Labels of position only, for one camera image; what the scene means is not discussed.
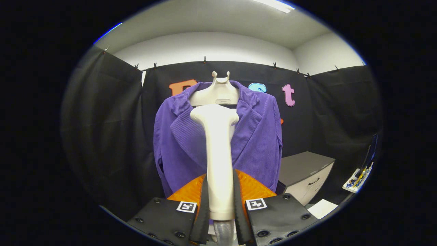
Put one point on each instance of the wide ceiling light panel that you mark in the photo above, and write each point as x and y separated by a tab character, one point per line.
275	5

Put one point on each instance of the black backdrop cloth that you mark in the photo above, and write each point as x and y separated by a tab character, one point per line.
102	136

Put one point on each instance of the dark computer monitor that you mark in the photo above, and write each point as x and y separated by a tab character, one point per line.
372	150

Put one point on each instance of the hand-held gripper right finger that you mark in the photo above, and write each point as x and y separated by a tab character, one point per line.
239	212

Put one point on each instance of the white steamer hanger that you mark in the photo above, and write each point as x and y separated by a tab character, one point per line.
218	92

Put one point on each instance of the grey top drawer cabinet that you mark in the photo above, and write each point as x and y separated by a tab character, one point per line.
300	167

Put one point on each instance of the white side table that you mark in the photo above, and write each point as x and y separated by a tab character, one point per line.
350	187

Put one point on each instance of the white paper sheet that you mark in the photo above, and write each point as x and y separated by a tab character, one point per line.
322	208

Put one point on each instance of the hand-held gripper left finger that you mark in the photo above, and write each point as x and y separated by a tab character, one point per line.
203	212

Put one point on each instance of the row of black backdrop clips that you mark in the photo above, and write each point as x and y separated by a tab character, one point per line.
274	65

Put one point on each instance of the white garment steamer head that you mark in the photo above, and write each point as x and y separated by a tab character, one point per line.
218	164

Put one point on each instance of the blue and yellow clutter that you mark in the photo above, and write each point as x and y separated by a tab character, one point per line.
360	176

